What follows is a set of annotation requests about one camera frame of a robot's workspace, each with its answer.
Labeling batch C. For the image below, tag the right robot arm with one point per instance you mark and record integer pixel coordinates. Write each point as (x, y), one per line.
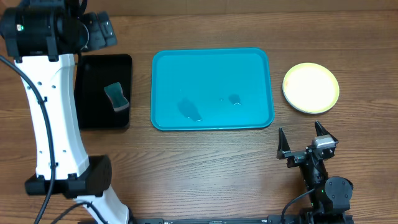
(329, 196)

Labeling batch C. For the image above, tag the yellow plate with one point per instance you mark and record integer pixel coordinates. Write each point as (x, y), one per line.
(310, 82)

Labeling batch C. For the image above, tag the teal plastic tray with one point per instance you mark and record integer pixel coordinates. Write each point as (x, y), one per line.
(208, 89)

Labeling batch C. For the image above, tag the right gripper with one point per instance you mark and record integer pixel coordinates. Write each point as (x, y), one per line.
(298, 156)

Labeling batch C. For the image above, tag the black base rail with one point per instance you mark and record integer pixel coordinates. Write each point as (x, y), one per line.
(271, 219)

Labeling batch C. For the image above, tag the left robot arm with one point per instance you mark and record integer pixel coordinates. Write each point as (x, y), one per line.
(42, 39)

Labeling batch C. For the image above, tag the white plate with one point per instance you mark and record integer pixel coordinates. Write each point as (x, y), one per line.
(311, 107)

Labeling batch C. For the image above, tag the black water tray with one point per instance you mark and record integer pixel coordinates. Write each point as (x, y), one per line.
(93, 107)

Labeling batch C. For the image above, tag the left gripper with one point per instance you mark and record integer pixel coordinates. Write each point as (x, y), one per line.
(104, 33)

